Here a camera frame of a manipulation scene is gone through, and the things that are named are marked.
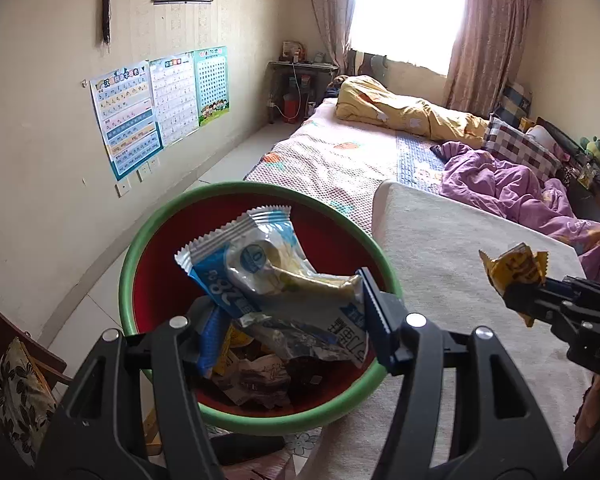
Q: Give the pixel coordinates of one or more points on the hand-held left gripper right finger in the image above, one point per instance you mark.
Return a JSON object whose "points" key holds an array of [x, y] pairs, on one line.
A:
{"points": [[377, 320]]}

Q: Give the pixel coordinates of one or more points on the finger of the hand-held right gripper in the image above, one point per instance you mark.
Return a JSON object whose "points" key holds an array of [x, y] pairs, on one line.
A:
{"points": [[530, 300], [590, 292]]}

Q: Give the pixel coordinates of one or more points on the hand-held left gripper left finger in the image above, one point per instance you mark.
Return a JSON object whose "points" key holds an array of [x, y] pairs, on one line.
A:
{"points": [[212, 332]]}

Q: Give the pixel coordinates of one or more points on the small yellow candy wrapper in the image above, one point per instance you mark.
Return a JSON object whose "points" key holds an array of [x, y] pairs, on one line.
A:
{"points": [[515, 267]]}

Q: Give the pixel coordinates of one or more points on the green bin with red inside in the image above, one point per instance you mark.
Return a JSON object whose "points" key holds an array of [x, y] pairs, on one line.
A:
{"points": [[160, 280]]}

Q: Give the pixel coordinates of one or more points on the silver blue snack wrapper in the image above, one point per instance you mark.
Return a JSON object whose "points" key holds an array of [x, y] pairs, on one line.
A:
{"points": [[270, 280]]}

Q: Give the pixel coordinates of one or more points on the white fleece table cover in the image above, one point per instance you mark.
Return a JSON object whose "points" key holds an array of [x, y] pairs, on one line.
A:
{"points": [[455, 260]]}

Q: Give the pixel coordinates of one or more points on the purple quilt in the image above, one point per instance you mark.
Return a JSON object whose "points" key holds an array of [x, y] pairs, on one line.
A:
{"points": [[505, 185]]}

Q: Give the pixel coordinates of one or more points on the yellow trinket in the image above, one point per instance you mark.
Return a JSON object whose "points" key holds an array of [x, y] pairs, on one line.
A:
{"points": [[587, 174]]}

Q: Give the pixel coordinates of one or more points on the green plush toy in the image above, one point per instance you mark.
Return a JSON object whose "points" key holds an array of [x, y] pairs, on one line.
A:
{"points": [[592, 146]]}

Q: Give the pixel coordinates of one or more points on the checkered pillow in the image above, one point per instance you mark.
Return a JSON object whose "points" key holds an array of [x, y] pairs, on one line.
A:
{"points": [[520, 147]]}

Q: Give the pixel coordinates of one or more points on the blue patchwork mat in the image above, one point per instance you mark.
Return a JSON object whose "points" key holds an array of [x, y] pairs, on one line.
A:
{"points": [[415, 160]]}

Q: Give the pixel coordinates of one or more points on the pink white pillow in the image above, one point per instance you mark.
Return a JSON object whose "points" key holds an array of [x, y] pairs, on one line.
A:
{"points": [[542, 135]]}

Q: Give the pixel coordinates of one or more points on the pink carrot print bed sheet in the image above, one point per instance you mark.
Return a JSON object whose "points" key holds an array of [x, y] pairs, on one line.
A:
{"points": [[330, 160]]}

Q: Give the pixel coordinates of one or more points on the striped blue storage bag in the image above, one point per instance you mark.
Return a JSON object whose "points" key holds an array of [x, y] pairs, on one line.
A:
{"points": [[515, 102]]}

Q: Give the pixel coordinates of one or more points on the floral cushion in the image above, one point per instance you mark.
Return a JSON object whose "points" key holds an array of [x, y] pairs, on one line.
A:
{"points": [[22, 400]]}

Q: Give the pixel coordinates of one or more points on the dark wooden chair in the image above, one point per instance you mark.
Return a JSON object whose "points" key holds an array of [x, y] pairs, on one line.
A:
{"points": [[10, 320]]}

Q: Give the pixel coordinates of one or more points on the yellow quilt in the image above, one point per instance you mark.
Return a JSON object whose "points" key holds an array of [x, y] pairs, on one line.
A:
{"points": [[405, 110]]}

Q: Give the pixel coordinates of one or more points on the red bucket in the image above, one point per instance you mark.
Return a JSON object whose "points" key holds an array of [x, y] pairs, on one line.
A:
{"points": [[291, 109]]}

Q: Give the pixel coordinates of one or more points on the blue framed learning poster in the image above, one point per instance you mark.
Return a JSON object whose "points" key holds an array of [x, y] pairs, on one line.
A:
{"points": [[125, 120]]}

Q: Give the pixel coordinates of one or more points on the teal learning poster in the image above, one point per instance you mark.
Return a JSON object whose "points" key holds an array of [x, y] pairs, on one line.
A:
{"points": [[212, 85]]}

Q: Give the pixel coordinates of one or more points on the dark side desk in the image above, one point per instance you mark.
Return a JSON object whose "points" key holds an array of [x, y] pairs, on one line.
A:
{"points": [[305, 66]]}

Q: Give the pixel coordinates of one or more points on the beige patterned curtain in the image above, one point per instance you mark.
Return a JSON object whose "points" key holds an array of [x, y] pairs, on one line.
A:
{"points": [[330, 10], [490, 35]]}

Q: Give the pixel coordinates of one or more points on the beige toy box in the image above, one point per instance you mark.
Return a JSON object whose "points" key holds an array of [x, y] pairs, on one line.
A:
{"points": [[291, 52]]}

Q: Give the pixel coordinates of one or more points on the bright window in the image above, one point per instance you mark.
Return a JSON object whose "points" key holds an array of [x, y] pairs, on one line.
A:
{"points": [[405, 10]]}

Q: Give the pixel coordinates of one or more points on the white wall socket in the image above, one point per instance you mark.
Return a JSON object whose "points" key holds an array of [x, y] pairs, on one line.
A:
{"points": [[145, 174], [123, 188]]}

